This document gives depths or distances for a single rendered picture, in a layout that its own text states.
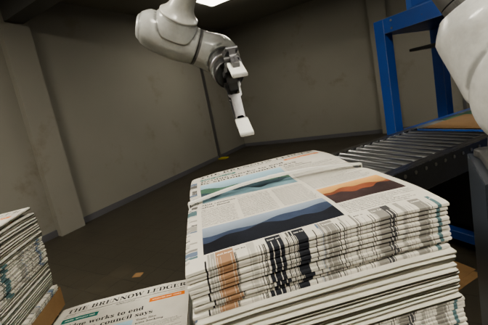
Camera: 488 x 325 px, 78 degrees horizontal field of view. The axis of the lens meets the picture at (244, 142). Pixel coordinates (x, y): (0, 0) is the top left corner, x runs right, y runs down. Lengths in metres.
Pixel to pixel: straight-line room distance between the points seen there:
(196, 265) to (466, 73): 0.36
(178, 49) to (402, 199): 0.65
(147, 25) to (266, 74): 6.42
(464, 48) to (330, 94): 6.31
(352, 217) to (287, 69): 6.68
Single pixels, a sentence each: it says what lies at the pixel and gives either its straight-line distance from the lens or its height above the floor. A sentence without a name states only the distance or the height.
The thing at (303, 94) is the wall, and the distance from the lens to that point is 6.87.
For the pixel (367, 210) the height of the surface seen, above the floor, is 1.06.
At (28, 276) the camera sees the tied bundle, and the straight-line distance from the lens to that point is 0.74.
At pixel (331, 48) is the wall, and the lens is 6.71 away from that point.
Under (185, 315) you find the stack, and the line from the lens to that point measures 0.66.
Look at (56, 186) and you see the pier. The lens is 4.30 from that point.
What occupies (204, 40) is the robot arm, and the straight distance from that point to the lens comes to 0.86.
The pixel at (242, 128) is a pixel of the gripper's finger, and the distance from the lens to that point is 0.66.
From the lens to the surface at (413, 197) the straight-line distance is 0.39.
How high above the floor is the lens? 1.21
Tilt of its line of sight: 8 degrees down
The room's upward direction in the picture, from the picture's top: 11 degrees counter-clockwise
